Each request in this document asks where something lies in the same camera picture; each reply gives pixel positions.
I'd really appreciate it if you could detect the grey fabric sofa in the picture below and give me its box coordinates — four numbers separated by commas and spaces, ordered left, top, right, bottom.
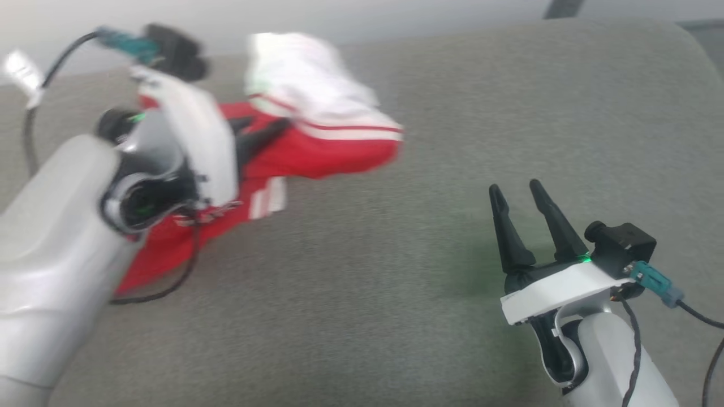
0, 17, 724, 407

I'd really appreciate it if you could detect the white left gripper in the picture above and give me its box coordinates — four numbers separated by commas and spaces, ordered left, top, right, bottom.
130, 67, 294, 208

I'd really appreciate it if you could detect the black camera cable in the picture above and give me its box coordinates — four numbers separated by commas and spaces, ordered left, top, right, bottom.
676, 300, 724, 407
23, 32, 102, 173

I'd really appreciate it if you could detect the red white basketball jersey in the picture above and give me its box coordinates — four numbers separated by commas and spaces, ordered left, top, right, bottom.
116, 31, 405, 295

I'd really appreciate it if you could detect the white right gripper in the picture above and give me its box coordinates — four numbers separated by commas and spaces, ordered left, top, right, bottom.
489, 179, 636, 327

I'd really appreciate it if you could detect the white cable tag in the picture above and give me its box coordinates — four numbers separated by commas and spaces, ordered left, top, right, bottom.
3, 49, 44, 109

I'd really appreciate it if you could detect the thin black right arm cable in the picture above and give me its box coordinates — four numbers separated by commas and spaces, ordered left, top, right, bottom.
619, 298, 644, 407

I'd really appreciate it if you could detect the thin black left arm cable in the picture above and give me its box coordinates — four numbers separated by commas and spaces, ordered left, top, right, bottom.
109, 209, 200, 306

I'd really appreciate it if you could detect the teal camera connector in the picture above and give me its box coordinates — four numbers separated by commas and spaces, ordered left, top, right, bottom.
630, 261, 685, 309
95, 27, 163, 64

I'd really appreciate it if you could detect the black left camera cable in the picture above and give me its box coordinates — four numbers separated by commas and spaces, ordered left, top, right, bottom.
23, 32, 102, 173

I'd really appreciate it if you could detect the teal left camera connector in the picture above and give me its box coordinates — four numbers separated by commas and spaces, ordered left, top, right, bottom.
95, 27, 163, 64

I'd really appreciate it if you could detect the teal right camera connector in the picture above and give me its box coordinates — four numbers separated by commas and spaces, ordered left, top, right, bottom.
630, 261, 685, 309

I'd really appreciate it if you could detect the black right camera cable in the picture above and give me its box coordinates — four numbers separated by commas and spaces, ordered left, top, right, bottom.
676, 300, 724, 407

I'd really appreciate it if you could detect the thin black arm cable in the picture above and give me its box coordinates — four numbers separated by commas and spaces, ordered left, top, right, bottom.
109, 209, 200, 306
619, 298, 644, 407

